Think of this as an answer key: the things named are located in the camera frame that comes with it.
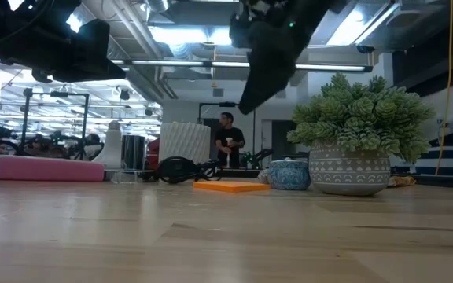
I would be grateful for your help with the black background cabinet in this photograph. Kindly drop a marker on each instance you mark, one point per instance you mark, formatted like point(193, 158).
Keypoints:
point(283, 137)

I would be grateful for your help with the person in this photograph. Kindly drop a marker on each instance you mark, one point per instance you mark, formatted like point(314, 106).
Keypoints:
point(229, 137)

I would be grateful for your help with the blue patterned bowl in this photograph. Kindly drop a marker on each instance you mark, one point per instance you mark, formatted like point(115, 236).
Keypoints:
point(289, 175)

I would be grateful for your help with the black background gantry frame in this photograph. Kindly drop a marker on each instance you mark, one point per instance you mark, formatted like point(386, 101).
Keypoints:
point(86, 118)
point(226, 104)

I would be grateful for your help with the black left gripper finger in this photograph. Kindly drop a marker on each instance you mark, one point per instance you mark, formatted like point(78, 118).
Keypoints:
point(89, 59)

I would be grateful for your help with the white textured mug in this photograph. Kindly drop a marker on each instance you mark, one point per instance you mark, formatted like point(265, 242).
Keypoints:
point(185, 143)

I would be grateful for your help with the green succulent in patterned pot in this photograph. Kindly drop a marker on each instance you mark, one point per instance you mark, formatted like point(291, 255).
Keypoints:
point(348, 173)

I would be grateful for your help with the pink flat case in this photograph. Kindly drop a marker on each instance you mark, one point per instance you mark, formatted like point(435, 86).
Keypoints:
point(41, 169)

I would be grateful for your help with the white flood light bulb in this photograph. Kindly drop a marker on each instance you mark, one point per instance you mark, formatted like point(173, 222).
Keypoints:
point(112, 153)

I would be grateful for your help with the chrome lamp socket base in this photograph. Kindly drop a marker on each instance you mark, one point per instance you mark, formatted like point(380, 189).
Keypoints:
point(133, 153)

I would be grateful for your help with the orange sticky note pad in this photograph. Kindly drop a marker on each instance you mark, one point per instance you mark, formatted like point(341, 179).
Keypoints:
point(230, 186)

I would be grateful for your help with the background black robot arm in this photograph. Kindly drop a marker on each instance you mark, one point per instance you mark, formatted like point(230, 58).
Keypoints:
point(256, 159)

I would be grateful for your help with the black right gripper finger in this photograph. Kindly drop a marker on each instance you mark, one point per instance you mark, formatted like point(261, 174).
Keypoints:
point(266, 78)

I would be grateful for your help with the long ceiling light bar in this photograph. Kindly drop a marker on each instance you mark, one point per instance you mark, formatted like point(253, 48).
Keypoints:
point(171, 63)

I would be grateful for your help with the small round white light bulb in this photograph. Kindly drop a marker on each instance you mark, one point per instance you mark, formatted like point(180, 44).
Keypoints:
point(263, 177)

